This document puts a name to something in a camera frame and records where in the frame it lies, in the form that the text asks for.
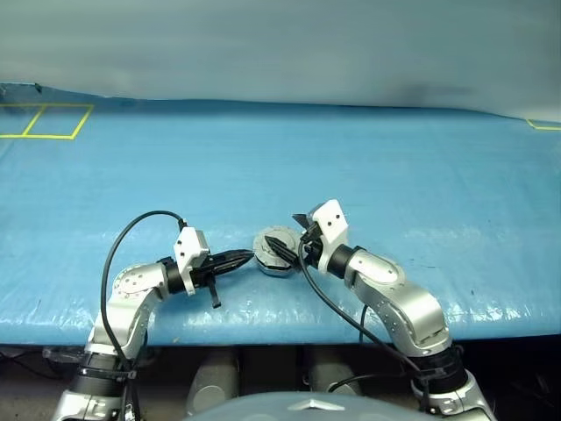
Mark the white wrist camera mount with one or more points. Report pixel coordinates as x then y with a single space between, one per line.
189 250
333 228

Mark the grey round motor cover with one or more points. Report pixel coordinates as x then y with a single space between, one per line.
263 247

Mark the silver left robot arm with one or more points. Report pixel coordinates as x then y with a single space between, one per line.
131 302

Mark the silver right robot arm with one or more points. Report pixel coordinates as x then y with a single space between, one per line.
407 307

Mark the blue plastic table cover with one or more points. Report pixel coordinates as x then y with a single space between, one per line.
394 175

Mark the yellow tape double square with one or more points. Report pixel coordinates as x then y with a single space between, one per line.
48 137

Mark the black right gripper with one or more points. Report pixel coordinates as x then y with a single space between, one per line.
312 247

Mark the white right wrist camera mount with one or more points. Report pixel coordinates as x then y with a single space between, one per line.
333 228

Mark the small black clamp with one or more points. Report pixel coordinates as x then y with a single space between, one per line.
37 87

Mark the grey rounded cylinder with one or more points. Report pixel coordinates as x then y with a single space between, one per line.
335 368
215 381

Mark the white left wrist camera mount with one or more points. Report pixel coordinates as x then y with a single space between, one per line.
189 250

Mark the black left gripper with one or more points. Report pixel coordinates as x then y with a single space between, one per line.
203 274

